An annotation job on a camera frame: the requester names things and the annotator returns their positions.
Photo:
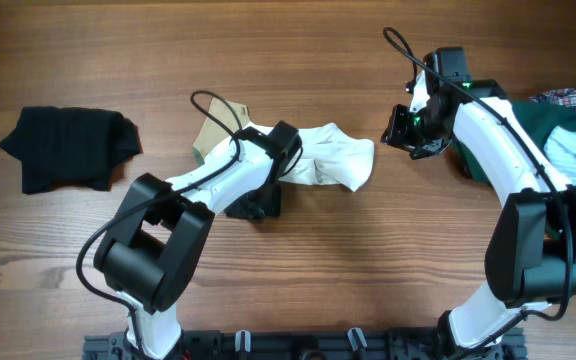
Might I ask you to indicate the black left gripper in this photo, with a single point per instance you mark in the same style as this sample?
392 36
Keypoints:
272 206

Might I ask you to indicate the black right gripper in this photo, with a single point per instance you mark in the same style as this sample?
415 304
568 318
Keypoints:
395 134

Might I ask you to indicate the white beige garment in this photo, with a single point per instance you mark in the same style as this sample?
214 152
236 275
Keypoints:
330 157

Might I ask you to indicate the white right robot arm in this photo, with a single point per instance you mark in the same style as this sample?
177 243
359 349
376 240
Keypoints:
530 262

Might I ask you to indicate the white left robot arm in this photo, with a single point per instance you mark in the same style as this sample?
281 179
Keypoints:
149 251

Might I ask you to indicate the dark green garment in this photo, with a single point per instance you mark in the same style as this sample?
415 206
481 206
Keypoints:
539 119

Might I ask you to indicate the black folded garment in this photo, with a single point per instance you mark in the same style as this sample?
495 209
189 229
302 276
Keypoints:
70 146

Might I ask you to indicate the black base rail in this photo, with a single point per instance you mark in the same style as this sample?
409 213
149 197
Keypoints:
397 343

